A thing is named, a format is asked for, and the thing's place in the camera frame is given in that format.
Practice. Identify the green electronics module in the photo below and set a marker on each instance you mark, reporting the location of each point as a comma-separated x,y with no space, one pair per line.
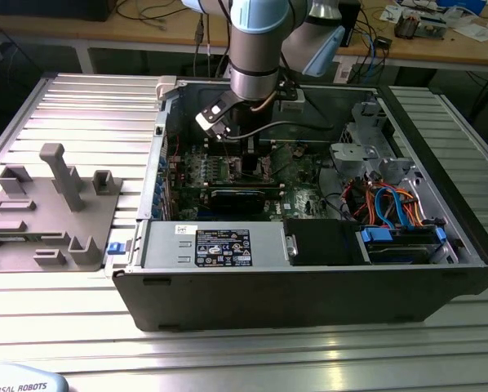
431,28

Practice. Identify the green motherboard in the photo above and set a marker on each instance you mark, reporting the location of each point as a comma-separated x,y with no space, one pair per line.
305,192

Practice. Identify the wooden workbench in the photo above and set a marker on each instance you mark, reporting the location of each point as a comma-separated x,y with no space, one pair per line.
113,34

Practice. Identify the grey case latch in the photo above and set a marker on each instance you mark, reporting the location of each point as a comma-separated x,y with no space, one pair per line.
166,86

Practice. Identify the white paper sheets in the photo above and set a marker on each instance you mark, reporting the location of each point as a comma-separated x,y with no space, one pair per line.
476,32

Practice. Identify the copper wound transformer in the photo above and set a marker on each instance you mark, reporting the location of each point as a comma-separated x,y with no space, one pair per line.
407,26

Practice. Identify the white printed label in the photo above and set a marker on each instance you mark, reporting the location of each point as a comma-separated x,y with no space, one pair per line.
342,72

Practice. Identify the large black box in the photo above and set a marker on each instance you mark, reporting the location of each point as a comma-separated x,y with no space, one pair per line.
44,10

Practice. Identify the black graphics card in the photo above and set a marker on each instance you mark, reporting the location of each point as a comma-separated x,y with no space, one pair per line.
236,203

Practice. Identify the open PC case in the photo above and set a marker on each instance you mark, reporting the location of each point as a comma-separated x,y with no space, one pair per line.
268,298

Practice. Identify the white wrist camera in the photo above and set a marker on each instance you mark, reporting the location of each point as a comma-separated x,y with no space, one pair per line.
205,120

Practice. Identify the grey parts rack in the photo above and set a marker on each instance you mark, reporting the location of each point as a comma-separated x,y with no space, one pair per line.
44,232

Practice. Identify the blue case latch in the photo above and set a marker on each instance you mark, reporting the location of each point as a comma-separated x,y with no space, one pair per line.
114,249

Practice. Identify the round coin cell battery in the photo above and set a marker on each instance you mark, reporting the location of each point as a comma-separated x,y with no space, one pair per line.
297,152

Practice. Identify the black drive bay box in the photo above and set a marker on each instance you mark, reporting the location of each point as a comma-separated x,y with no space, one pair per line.
321,241

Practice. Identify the grey metal drive cage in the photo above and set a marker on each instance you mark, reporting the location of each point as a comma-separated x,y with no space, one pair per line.
352,152

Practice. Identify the disk drive blue carrier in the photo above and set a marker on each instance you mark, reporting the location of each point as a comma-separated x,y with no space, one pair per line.
376,237

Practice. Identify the tall black device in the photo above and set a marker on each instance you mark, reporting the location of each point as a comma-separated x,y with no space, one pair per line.
353,20

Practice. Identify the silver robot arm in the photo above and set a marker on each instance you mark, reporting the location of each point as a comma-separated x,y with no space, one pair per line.
252,53

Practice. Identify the small black adapter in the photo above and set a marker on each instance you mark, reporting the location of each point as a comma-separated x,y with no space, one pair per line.
382,42

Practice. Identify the CPU socket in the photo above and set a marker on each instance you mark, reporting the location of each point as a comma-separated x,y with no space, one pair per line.
235,168

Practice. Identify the silver power supply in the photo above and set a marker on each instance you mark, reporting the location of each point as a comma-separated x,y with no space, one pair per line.
162,245

